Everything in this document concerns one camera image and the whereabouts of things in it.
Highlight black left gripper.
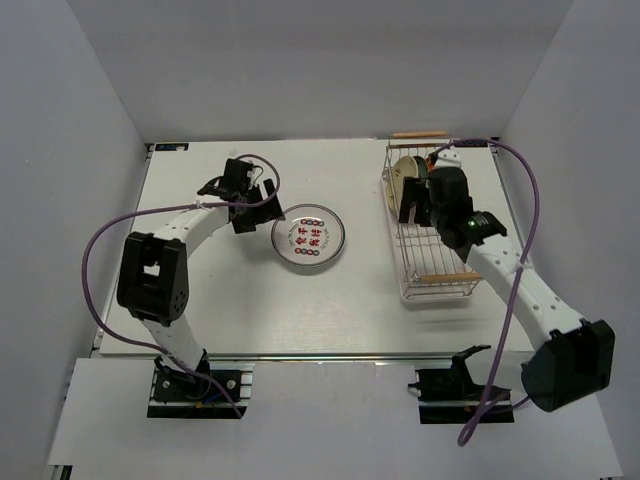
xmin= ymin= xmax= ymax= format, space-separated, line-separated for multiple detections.
xmin=233 ymin=180 xmax=285 ymax=235

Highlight cream plate with print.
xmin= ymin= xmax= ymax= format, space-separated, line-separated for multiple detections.
xmin=386 ymin=155 xmax=418 ymax=213

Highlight white plate red chinese characters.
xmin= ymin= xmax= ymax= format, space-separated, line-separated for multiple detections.
xmin=270 ymin=203 xmax=346 ymax=268

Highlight dark green plate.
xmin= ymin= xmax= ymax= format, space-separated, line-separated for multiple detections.
xmin=413 ymin=155 xmax=429 ymax=180

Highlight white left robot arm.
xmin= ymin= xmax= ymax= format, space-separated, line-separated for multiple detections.
xmin=116 ymin=154 xmax=285 ymax=399

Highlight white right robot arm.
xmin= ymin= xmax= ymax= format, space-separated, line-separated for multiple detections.
xmin=398 ymin=166 xmax=615 ymax=412

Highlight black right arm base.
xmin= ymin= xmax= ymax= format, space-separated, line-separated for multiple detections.
xmin=407 ymin=345 xmax=490 ymax=425

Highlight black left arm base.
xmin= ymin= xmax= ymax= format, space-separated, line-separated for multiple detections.
xmin=146 ymin=356 xmax=252 ymax=420

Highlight orange plate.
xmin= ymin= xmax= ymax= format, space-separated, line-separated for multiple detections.
xmin=425 ymin=154 xmax=438 ymax=172

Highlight white wire dish rack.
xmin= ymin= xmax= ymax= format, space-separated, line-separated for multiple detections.
xmin=381 ymin=131 xmax=482 ymax=303

